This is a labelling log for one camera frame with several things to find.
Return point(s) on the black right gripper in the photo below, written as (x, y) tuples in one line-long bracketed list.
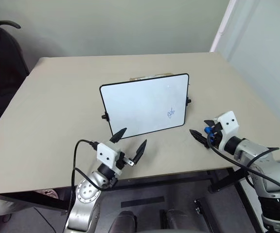
[(217, 136)]

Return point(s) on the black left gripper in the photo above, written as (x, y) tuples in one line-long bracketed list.
[(123, 160)]

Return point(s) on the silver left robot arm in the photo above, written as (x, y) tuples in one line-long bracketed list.
[(86, 194)]

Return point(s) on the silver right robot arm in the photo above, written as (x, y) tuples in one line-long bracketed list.
[(264, 165)]

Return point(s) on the black framed whiteboard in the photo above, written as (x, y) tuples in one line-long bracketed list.
[(142, 106)]

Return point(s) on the black floor tape strip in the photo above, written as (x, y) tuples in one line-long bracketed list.
[(142, 201)]

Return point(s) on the dark rounded shape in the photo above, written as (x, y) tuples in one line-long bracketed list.
[(125, 222), (180, 221)]

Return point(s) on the black office chair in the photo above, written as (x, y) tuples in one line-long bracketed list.
[(8, 23)]

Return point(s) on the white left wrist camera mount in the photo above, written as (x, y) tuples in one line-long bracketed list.
[(107, 153)]

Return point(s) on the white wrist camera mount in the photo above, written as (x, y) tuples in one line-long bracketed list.
[(107, 153), (228, 126)]

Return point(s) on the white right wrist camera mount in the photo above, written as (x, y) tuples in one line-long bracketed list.
[(228, 126)]

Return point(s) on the white door frame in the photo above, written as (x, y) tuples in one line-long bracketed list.
[(223, 24)]

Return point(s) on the black metal table frame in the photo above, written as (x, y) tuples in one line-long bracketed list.
[(33, 200)]

